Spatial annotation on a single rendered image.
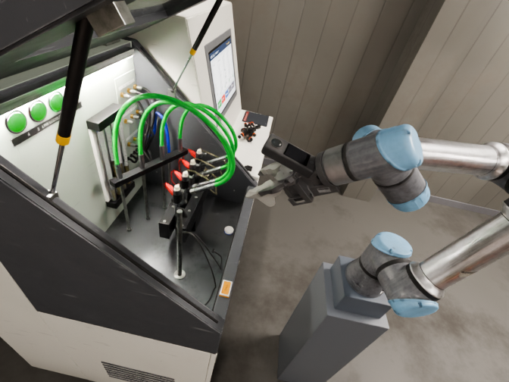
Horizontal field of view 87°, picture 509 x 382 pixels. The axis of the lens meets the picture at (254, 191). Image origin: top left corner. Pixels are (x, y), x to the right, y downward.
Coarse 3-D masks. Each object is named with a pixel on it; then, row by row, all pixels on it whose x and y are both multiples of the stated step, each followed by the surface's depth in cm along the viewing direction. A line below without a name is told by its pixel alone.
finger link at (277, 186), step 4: (276, 180) 58; (284, 180) 56; (276, 184) 57; (280, 184) 56; (284, 184) 56; (268, 188) 58; (272, 188) 57; (276, 188) 56; (280, 188) 56; (260, 192) 59; (264, 192) 58; (268, 192) 58; (272, 192) 58; (276, 192) 57
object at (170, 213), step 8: (208, 176) 119; (200, 192) 110; (192, 200) 106; (200, 200) 108; (168, 208) 100; (192, 208) 102; (200, 208) 113; (168, 216) 97; (192, 216) 101; (200, 216) 117; (160, 224) 95; (168, 224) 95; (184, 224) 96; (192, 224) 105; (160, 232) 98; (168, 232) 97; (176, 232) 96; (176, 240) 99; (184, 240) 99
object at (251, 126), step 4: (244, 124) 160; (248, 124) 155; (252, 124) 158; (244, 128) 155; (248, 128) 149; (252, 128) 157; (256, 128) 160; (260, 128) 162; (244, 132) 149; (248, 132) 150; (252, 132) 152; (240, 136) 145; (248, 136) 146; (248, 140) 147
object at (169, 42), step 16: (208, 0) 132; (176, 16) 89; (192, 16) 95; (224, 16) 131; (144, 32) 94; (160, 32) 93; (176, 32) 92; (192, 32) 94; (208, 32) 110; (144, 48) 97; (160, 48) 96; (176, 48) 95; (160, 64) 100; (176, 64) 99; (192, 64) 98; (192, 80) 102; (208, 80) 113; (192, 96) 105; (208, 96) 114
